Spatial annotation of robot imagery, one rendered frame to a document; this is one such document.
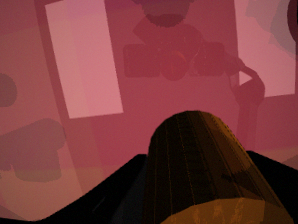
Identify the orange knob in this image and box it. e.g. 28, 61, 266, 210
141, 109, 294, 224

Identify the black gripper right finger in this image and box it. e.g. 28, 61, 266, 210
246, 151, 298, 224

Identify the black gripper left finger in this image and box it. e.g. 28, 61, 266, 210
0, 153, 148, 224

